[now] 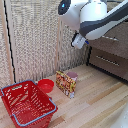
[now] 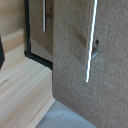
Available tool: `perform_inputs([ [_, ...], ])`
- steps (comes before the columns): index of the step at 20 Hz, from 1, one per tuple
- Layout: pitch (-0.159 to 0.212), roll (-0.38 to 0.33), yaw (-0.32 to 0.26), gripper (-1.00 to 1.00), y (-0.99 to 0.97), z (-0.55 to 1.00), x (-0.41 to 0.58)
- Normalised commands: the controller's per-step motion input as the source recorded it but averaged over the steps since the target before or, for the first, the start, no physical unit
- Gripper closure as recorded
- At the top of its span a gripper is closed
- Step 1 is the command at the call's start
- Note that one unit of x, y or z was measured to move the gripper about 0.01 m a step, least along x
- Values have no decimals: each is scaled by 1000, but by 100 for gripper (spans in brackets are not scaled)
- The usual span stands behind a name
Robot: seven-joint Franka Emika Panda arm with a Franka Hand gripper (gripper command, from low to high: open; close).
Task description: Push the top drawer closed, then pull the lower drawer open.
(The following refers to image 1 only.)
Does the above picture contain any beige woven folding screen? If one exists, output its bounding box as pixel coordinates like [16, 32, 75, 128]
[0, 0, 98, 88]

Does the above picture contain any red plastic shopping basket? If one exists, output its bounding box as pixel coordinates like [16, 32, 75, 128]
[0, 79, 59, 128]

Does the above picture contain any silver bar drawer handle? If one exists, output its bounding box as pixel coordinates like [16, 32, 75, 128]
[105, 35, 120, 42]
[95, 54, 121, 68]

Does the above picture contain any dark brown drawer cabinet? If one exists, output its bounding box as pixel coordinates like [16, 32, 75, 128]
[83, 21, 128, 83]

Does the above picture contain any colourful printed carton box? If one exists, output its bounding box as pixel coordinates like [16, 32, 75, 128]
[54, 70, 78, 100]

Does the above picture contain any pink cup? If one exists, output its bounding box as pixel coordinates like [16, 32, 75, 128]
[66, 71, 79, 83]

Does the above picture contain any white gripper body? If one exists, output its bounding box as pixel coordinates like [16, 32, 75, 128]
[71, 32, 89, 50]

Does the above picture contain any red plastic bowl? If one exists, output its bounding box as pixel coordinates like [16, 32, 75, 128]
[36, 78, 55, 94]

